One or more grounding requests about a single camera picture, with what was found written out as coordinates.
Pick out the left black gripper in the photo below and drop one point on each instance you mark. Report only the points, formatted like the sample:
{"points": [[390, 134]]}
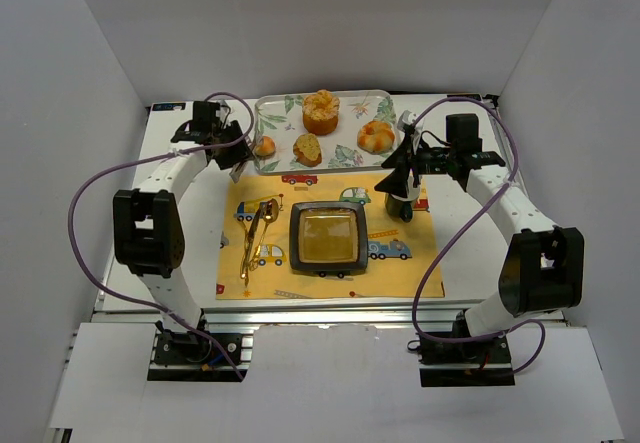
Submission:
{"points": [[232, 148]]}

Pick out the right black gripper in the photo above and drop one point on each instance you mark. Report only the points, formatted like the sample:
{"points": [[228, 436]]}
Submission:
{"points": [[407, 155]]}

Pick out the small round bread roll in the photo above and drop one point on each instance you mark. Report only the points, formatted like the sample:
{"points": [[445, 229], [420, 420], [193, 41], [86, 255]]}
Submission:
{"points": [[264, 147]]}

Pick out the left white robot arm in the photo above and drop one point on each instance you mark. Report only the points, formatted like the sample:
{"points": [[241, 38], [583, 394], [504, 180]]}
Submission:
{"points": [[148, 233]]}

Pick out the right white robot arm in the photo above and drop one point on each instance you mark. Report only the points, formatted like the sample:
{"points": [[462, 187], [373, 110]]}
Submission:
{"points": [[543, 267]]}

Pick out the herb bread slice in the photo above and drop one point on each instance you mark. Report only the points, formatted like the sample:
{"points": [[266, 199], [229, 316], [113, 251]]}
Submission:
{"points": [[307, 150]]}

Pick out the green mug white inside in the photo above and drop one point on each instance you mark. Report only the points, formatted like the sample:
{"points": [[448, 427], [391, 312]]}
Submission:
{"points": [[400, 202]]}

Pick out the gold fork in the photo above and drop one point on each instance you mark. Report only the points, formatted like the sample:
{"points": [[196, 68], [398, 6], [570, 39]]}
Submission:
{"points": [[248, 243]]}

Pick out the tall sugared brioche cake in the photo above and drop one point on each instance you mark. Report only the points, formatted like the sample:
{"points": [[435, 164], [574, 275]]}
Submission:
{"points": [[321, 112]]}

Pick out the square black brown plate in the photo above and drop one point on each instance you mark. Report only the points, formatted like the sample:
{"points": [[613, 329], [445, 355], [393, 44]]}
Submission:
{"points": [[328, 238]]}

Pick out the gold spoon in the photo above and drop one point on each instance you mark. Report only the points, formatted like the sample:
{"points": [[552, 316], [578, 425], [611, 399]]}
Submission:
{"points": [[269, 214]]}

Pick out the aluminium table frame rail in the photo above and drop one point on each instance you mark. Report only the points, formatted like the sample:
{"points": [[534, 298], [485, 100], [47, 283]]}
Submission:
{"points": [[322, 316]]}

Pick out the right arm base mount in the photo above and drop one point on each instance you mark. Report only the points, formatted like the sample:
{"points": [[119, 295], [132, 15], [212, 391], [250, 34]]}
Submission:
{"points": [[463, 365]]}

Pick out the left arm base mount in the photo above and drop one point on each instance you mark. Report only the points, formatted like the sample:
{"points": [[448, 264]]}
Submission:
{"points": [[186, 357]]}

